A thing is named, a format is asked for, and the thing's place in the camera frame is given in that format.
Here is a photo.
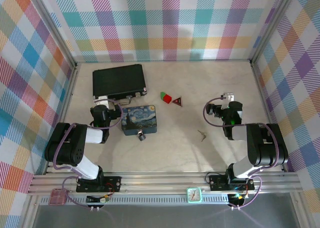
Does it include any starry night painted tin box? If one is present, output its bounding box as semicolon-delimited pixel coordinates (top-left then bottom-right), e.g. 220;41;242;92
120;104;159;137

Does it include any mint green square clock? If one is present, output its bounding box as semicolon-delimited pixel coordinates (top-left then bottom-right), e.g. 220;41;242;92
186;187;203;204

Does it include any pink transparent plastic box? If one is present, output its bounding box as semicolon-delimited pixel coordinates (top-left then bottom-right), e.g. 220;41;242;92
48;188;68;205

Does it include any grey metal shelf plate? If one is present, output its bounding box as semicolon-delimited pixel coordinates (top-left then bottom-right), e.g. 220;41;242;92
23;192;307;228

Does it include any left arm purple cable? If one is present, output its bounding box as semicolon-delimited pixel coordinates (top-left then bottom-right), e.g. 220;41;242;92
52;99;124;210

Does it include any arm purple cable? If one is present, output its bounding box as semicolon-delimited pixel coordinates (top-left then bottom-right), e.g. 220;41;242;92
52;99;124;210
204;95;284;210

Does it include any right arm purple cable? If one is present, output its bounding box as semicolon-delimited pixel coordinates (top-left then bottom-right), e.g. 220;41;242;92
204;95;284;210

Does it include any black briefcase with metal handle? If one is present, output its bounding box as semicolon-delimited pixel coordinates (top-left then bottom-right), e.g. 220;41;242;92
91;64;149;106

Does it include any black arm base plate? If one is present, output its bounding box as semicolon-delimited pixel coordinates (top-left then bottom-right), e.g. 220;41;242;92
208;174;256;191
75;175;123;193

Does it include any thin aluminium frame rail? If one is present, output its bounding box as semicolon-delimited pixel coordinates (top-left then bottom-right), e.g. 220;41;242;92
74;58;252;64

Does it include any wide aluminium mounting rail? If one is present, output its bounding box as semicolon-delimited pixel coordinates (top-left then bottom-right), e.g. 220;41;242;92
27;172;304;196

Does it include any small controller board with wires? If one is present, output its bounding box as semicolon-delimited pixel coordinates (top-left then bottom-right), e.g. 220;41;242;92
228;192;249;204
86;194;111;205

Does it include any perforated metal cable tray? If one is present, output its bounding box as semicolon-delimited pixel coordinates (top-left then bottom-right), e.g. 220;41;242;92
37;194;302;206

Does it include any aluminium frame post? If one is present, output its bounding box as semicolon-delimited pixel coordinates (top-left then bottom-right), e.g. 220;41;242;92
248;0;300;67
31;0;77;68

